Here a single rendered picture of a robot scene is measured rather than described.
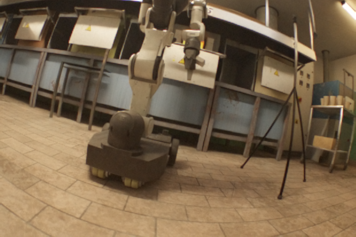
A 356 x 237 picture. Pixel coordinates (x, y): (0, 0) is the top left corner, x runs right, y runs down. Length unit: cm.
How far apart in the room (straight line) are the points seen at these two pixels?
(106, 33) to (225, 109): 170
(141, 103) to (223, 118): 133
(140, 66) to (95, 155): 50
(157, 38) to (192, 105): 118
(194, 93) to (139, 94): 113
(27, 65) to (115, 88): 159
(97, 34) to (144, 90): 132
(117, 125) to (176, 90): 134
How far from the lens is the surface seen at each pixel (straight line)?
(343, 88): 379
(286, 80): 243
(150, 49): 97
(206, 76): 186
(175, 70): 182
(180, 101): 198
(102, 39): 209
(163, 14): 104
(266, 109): 240
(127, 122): 73
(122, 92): 204
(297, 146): 355
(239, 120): 219
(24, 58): 306
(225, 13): 206
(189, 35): 94
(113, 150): 76
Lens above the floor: 40
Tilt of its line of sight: 3 degrees up
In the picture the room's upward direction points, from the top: 12 degrees clockwise
